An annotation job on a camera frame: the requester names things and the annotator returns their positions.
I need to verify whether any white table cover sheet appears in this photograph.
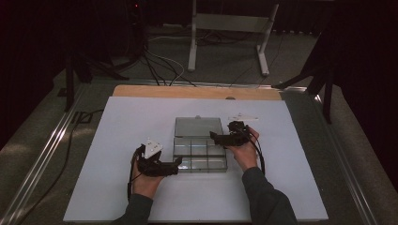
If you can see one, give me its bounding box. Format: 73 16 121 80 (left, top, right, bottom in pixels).
63 96 329 223

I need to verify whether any person's right hand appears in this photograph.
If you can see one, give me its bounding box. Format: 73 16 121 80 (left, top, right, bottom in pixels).
225 126 261 173

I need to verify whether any white floor cable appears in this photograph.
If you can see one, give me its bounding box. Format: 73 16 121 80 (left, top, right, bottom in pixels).
145 36 186 86

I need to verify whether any long black floor cable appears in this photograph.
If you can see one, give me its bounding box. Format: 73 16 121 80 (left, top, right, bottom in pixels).
17 108 105 225

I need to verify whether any left hand-held gripper cable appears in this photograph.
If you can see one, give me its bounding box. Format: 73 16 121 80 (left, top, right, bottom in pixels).
126 145 143 202

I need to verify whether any black metal stand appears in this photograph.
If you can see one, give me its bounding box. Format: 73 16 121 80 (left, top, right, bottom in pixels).
271 29 336 125
63 46 130 113

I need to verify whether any clear plastic compartment box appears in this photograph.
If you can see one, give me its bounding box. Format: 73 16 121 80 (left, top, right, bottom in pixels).
172 115 229 173

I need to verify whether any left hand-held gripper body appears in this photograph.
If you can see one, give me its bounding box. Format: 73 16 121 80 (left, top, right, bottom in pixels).
135 137 180 178

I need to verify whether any thin black floor cable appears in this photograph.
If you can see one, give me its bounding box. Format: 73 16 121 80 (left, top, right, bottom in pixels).
229 31 286 89

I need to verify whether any hand-held gripper cable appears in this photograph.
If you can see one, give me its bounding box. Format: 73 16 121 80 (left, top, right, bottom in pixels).
126 145 143 202
247 130 267 176

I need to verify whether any person's left hand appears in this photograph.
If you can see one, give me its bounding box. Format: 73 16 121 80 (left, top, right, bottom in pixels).
130 156 166 200

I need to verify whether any right hand-held gripper cable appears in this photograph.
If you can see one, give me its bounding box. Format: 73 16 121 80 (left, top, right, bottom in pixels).
247 130 267 176

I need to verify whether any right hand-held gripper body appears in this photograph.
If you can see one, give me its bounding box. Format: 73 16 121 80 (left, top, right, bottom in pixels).
216 112 260 148

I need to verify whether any aluminium floor rail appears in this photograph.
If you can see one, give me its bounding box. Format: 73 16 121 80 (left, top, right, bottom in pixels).
308 90 381 225
0 83 91 225

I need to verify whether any white metal table frame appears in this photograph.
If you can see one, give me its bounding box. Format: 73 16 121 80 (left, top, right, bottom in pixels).
187 0 280 77

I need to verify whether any black floor cable bundle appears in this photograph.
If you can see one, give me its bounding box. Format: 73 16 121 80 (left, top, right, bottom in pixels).
141 43 198 88

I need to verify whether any dark equipment rack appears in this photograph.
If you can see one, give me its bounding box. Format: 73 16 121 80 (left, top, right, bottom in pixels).
123 0 148 62

